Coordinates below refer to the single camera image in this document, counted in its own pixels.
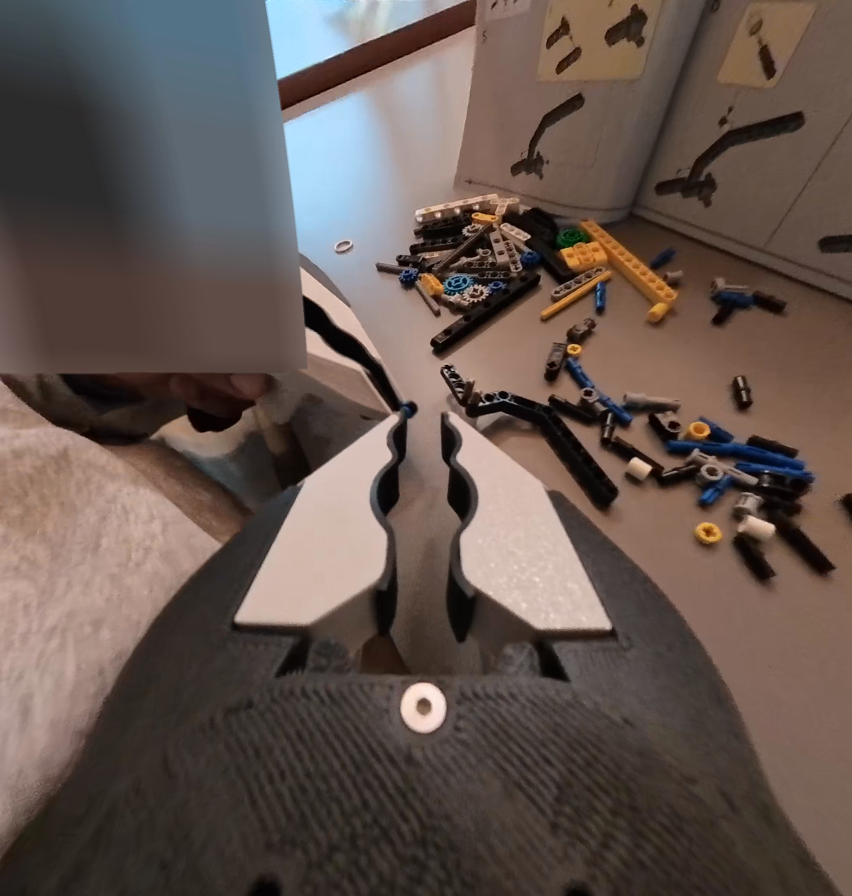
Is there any pile of small lego pins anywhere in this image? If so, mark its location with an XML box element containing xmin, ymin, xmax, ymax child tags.
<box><xmin>544</xmin><ymin>318</ymin><xmax>840</xmax><ymax>583</ymax></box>

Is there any person's left hand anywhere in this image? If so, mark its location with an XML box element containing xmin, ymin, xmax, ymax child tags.
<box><xmin>168</xmin><ymin>373</ymin><xmax>274</xmax><ymax>408</ymax></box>

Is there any grey blue black lego assembly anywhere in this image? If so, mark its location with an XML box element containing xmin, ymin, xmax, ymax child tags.
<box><xmin>709</xmin><ymin>277</ymin><xmax>788</xmax><ymax>327</ymax></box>

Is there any person's left forearm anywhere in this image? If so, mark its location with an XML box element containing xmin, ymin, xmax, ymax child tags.
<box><xmin>0</xmin><ymin>373</ymin><xmax>234</xmax><ymax>896</ymax></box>

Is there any long yellow lego beam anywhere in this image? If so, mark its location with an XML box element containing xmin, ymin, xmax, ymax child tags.
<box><xmin>580</xmin><ymin>219</ymin><xmax>680</xmax><ymax>315</ymax></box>

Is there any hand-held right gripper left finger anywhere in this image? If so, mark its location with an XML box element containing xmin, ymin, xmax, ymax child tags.
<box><xmin>233</xmin><ymin>412</ymin><xmax>409</xmax><ymax>652</ymax></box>

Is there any black bent lego beam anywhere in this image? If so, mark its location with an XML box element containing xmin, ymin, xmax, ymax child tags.
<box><xmin>440</xmin><ymin>364</ymin><xmax>620</xmax><ymax>510</ymax></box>

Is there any thin grey lego beam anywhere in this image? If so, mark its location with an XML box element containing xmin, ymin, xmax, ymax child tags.
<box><xmin>552</xmin><ymin>269</ymin><xmax>613</xmax><ymax>302</ymax></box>

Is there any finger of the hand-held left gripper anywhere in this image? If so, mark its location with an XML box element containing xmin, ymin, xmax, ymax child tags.
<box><xmin>299</xmin><ymin>255</ymin><xmax>407</xmax><ymax>415</ymax></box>
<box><xmin>303</xmin><ymin>335</ymin><xmax>399</xmax><ymax>485</ymax></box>

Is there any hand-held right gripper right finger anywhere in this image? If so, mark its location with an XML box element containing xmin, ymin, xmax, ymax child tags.
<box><xmin>440</xmin><ymin>412</ymin><xmax>614</xmax><ymax>658</ymax></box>

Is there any white lego beam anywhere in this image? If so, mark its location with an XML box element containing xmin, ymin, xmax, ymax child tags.
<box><xmin>415</xmin><ymin>193</ymin><xmax>501</xmax><ymax>222</ymax></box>

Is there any yellow lego axle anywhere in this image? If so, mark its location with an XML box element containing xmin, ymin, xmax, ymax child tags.
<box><xmin>541</xmin><ymin>276</ymin><xmax>613</xmax><ymax>322</ymax></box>

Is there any wide black lego piece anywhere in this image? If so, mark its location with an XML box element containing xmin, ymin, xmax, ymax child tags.
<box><xmin>513</xmin><ymin>206</ymin><xmax>575</xmax><ymax>282</ymax></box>

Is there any lego instruction booklet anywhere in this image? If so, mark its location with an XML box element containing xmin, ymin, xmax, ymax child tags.
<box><xmin>454</xmin><ymin>0</ymin><xmax>852</xmax><ymax>309</ymax></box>

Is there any long black lego beam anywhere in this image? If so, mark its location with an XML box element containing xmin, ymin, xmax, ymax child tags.
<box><xmin>430</xmin><ymin>271</ymin><xmax>542</xmax><ymax>351</ymax></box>

